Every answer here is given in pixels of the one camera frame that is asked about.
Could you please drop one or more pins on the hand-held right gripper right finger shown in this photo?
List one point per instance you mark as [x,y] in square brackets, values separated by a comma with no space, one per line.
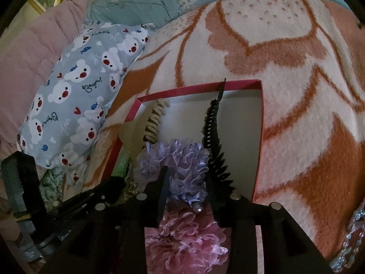
[216,205]

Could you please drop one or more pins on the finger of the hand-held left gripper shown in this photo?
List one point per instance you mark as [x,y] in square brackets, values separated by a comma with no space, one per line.
[105,188]

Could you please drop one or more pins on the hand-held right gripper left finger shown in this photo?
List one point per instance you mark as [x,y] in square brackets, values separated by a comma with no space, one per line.
[159,194]

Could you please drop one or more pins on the purple ruffled hair comb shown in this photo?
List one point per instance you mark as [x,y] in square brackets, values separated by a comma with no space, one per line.
[188,165]

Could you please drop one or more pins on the pink ruffled scrunchie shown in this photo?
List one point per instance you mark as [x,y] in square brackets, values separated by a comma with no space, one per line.
[185,242]

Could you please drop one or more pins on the beige hair claw clip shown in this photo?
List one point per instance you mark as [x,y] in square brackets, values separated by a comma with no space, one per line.
[137,137]

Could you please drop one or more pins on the red rimmed white box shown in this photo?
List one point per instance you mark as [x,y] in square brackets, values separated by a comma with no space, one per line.
[242,134]

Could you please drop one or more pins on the green fuzzy cloth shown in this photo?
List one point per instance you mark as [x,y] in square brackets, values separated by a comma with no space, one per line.
[52,182]

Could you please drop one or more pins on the blue bear print pillow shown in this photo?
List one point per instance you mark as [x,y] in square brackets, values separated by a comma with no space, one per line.
[79,91]

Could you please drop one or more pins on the pink quilt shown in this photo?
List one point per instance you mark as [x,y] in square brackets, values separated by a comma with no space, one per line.
[28,77]

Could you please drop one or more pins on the orange and white blanket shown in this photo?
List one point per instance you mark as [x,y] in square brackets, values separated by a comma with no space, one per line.
[299,120]

